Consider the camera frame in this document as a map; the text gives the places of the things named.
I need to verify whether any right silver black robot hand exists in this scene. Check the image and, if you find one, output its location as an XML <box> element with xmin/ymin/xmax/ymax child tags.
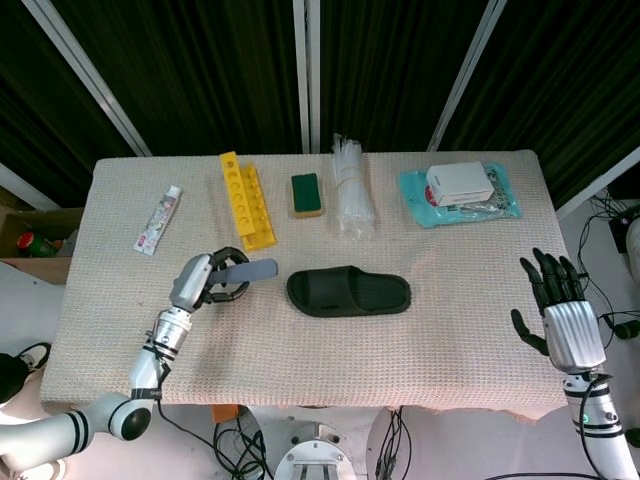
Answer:
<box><xmin>510</xmin><ymin>247</ymin><xmax>607</xmax><ymax>374</ymax></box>

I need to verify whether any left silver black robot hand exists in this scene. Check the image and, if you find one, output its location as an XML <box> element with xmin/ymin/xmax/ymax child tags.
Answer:
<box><xmin>168</xmin><ymin>245</ymin><xmax>251</xmax><ymax>314</ymax></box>

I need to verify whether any black slipper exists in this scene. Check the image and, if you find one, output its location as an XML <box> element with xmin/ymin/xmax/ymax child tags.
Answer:
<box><xmin>286</xmin><ymin>265</ymin><xmax>413</xmax><ymax>318</ymax></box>

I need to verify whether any white grey robot base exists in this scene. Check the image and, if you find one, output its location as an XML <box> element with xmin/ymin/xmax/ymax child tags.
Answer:
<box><xmin>273</xmin><ymin>419</ymin><xmax>374</xmax><ymax>480</ymax></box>

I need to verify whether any white toothpaste tube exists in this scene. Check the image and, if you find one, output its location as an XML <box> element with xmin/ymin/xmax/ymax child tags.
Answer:
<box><xmin>131</xmin><ymin>185</ymin><xmax>183</xmax><ymax>257</ymax></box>

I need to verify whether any yellow plastic tube rack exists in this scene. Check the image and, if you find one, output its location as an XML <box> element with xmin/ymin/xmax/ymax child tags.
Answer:
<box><xmin>218</xmin><ymin>150</ymin><xmax>278</xmax><ymax>253</ymax></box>

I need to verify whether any orange block under table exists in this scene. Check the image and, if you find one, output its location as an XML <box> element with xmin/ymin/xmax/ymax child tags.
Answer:
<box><xmin>210</xmin><ymin>403</ymin><xmax>241</xmax><ymax>426</ymax></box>

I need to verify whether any green yellow scrub sponge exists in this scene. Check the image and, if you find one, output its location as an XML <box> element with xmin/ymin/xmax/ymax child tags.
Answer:
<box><xmin>287</xmin><ymin>172</ymin><xmax>327</xmax><ymax>220</ymax></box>

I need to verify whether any brown cardboard box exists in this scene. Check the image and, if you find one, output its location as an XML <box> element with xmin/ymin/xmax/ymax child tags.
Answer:
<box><xmin>0</xmin><ymin>207</ymin><xmax>85</xmax><ymax>286</ymax></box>

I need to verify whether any red lidded green bottle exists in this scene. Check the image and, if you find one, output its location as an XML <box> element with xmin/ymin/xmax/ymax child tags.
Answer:
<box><xmin>16</xmin><ymin>230</ymin><xmax>64</xmax><ymax>259</ymax></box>

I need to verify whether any black white sneaker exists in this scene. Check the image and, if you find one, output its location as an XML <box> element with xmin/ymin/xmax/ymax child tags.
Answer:
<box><xmin>18</xmin><ymin>342</ymin><xmax>53</xmax><ymax>372</ymax></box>

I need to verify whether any teal wet wipes pack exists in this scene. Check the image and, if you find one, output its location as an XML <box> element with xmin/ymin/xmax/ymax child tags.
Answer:
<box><xmin>398</xmin><ymin>162</ymin><xmax>524</xmax><ymax>229</ymax></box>

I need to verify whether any beige waffle tablecloth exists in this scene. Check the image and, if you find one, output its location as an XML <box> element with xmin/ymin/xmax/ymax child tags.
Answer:
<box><xmin>38</xmin><ymin>148</ymin><xmax>584</xmax><ymax>424</ymax></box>

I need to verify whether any bundle of clear straws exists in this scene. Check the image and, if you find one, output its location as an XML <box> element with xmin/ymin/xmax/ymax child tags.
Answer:
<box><xmin>329</xmin><ymin>132</ymin><xmax>376</xmax><ymax>242</ymax></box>

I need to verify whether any white cardboard carton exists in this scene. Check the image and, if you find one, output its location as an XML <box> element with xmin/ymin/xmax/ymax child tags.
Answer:
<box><xmin>425</xmin><ymin>160</ymin><xmax>497</xmax><ymax>207</ymax></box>

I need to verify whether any black trouser leg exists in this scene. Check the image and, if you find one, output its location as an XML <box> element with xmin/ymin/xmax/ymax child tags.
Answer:
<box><xmin>0</xmin><ymin>352</ymin><xmax>29</xmax><ymax>404</ymax></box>

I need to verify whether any dark green curtain panel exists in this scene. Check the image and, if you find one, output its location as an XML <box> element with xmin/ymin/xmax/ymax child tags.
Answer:
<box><xmin>319</xmin><ymin>0</ymin><xmax>484</xmax><ymax>154</ymax></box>
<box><xmin>437</xmin><ymin>0</ymin><xmax>640</xmax><ymax>209</ymax></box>
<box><xmin>49</xmin><ymin>0</ymin><xmax>306</xmax><ymax>157</ymax></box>
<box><xmin>0</xmin><ymin>0</ymin><xmax>141</xmax><ymax>209</ymax></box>

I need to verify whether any black cable cluster by wall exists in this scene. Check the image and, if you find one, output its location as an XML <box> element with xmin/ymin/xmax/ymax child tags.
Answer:
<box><xmin>576</xmin><ymin>192</ymin><xmax>640</xmax><ymax>361</ymax></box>

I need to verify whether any white metal frame post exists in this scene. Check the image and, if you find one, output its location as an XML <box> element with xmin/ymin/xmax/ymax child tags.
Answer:
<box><xmin>554</xmin><ymin>148</ymin><xmax>640</xmax><ymax>222</ymax></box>
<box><xmin>292</xmin><ymin>0</ymin><xmax>322</xmax><ymax>154</ymax></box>
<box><xmin>427</xmin><ymin>0</ymin><xmax>505</xmax><ymax>153</ymax></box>
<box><xmin>0</xmin><ymin>162</ymin><xmax>61</xmax><ymax>211</ymax></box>
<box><xmin>22</xmin><ymin>0</ymin><xmax>153</xmax><ymax>158</ymax></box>

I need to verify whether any black floor cable tangle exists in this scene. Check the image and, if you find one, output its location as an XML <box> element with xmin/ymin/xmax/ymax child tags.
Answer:
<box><xmin>159</xmin><ymin>402</ymin><xmax>275</xmax><ymax>480</ymax></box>

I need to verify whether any black hanging cable bunch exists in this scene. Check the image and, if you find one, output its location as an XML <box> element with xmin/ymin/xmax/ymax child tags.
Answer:
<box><xmin>374</xmin><ymin>407</ymin><xmax>414</xmax><ymax>480</ymax></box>

